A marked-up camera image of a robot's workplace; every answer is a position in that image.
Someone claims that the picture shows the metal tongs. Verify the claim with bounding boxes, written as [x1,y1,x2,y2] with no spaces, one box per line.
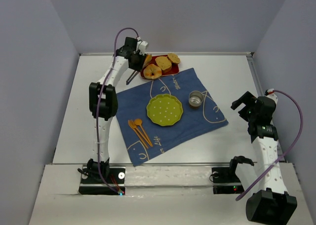
[126,70,139,85]

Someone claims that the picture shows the small orange bagel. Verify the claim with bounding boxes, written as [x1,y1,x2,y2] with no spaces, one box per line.
[144,54,152,66]

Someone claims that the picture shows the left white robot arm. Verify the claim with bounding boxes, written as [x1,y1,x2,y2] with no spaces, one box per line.
[87,37,148,179]

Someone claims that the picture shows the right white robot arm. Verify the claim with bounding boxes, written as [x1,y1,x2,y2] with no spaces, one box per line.
[230,90,297,225]

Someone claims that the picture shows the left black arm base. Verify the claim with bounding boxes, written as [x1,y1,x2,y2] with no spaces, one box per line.
[79,167,125,196]

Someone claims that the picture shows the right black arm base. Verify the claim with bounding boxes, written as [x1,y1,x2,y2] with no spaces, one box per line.
[209,167,244,195]

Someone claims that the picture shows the brown bread slice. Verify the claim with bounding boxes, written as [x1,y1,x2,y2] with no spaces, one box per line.
[155,56,172,73]

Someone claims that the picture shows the seeded bread roll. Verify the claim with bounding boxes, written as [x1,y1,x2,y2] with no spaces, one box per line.
[167,53,181,64]

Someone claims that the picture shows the large glazed bagel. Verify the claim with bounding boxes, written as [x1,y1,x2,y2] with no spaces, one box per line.
[143,64,162,80]

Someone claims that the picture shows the red tray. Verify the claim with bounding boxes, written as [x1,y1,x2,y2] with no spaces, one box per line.
[141,54,179,79]

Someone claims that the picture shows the metal cup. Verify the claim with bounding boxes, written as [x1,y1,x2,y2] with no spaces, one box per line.
[189,90,204,109]

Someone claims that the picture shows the green dotted plate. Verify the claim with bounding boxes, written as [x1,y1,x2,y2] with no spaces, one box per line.
[146,94,184,127]

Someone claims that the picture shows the blue fish placemat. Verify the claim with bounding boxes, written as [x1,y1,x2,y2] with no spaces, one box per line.
[116,68,229,166]

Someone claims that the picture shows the orange wooden spoon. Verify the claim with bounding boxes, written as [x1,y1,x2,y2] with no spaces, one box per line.
[134,119,153,147]

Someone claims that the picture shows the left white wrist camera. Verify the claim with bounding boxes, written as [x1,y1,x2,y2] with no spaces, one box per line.
[136,37,149,55]

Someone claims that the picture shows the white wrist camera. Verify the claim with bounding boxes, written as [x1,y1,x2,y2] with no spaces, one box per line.
[136,37,149,55]
[264,89,278,104]

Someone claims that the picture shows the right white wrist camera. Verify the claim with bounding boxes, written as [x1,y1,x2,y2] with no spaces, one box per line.
[264,89,278,104]

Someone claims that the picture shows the aluminium front rail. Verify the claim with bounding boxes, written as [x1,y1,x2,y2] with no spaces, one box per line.
[50,162,287,168]

